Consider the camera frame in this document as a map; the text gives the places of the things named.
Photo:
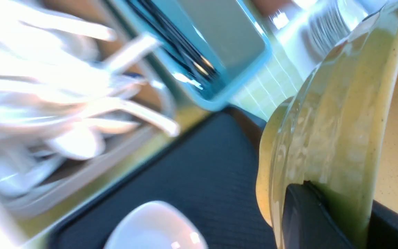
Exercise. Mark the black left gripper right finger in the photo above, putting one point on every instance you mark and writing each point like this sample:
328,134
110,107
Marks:
383,228

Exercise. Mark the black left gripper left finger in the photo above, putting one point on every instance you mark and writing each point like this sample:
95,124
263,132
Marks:
306,221

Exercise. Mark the beige noodle bowl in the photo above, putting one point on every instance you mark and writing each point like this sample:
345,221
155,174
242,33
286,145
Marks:
339,132

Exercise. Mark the white square bowl on tray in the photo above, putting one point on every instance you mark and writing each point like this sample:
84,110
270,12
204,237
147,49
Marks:
156,225

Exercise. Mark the black serving tray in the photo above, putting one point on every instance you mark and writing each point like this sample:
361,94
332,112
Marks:
209,174

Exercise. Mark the teal chopstick bin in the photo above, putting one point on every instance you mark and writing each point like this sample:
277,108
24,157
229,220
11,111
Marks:
209,48

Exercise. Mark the grey spoon bin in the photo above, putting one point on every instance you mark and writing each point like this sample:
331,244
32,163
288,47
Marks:
29,218

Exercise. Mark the pile of white soup spoons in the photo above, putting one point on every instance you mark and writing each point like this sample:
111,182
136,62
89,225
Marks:
57,101

